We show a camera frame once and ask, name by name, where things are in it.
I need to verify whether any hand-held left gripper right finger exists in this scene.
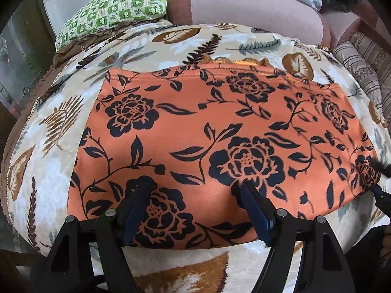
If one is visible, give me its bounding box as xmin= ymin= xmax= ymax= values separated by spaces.
xmin=239 ymin=182 xmax=357 ymax=293

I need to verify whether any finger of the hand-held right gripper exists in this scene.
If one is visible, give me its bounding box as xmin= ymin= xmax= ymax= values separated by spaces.
xmin=368 ymin=158 xmax=391 ymax=179
xmin=370 ymin=186 xmax=391 ymax=220

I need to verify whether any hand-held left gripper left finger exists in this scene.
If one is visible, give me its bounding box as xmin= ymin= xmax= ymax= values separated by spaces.
xmin=40 ymin=185 xmax=153 ymax=293

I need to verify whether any orange floral shirt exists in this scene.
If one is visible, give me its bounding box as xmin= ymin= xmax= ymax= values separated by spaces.
xmin=68 ymin=57 xmax=384 ymax=250

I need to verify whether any leaf print blanket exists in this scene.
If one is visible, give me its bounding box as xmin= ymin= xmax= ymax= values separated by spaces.
xmin=5 ymin=21 xmax=391 ymax=293

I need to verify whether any small striped cushion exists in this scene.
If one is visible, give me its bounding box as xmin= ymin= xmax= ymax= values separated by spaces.
xmin=331 ymin=41 xmax=386 ymax=112

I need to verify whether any small pink bolster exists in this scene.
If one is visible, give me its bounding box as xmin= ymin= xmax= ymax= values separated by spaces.
xmin=322 ymin=10 xmax=361 ymax=49

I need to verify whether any brown sofa backrest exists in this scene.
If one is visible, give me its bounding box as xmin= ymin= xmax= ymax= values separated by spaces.
xmin=351 ymin=0 xmax=391 ymax=48

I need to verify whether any wooden glass door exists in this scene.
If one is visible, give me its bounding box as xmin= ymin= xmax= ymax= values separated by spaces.
xmin=0 ymin=0 xmax=57 ymax=126

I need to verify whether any large pink bolster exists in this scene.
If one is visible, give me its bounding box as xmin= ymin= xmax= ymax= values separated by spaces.
xmin=167 ymin=0 xmax=332 ymax=49

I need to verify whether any green checkered pillow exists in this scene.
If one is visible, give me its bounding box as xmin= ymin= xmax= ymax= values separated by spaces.
xmin=55 ymin=0 xmax=172 ymax=52

